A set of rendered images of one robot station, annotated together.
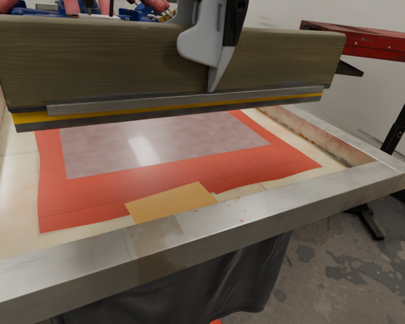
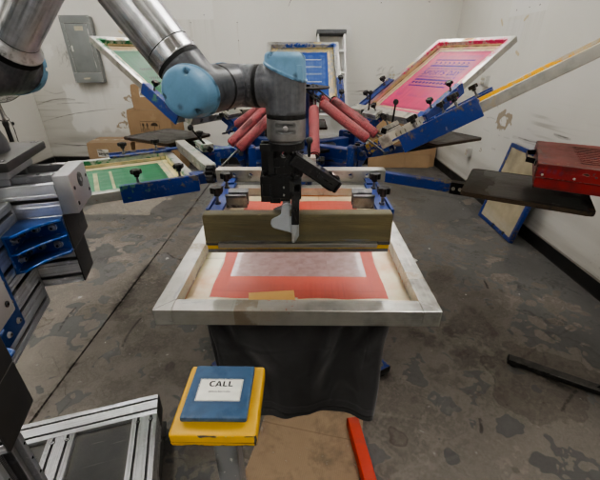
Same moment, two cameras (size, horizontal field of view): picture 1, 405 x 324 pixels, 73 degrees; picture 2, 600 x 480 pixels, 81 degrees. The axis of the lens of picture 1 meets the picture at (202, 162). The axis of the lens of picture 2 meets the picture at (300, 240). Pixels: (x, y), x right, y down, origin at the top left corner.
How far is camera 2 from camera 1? 0.52 m
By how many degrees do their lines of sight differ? 27
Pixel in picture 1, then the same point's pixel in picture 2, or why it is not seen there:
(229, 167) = (319, 286)
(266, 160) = (350, 287)
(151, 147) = (282, 266)
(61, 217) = (220, 292)
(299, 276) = (488, 447)
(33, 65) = (215, 229)
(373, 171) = (401, 306)
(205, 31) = (284, 217)
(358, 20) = not seen: outside the picture
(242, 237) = (287, 318)
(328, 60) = (380, 228)
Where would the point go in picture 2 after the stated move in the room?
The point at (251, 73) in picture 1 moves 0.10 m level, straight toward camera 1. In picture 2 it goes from (320, 233) to (290, 251)
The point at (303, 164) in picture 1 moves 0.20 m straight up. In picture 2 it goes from (374, 294) to (384, 214)
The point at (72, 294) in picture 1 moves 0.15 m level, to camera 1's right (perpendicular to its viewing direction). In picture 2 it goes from (209, 317) to (270, 345)
